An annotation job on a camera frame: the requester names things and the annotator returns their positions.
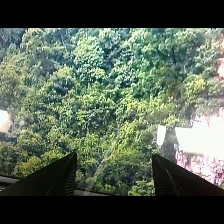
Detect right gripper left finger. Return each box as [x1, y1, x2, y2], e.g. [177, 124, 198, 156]
[0, 151, 78, 197]

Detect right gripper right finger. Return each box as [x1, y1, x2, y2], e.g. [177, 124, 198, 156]
[151, 152, 224, 197]

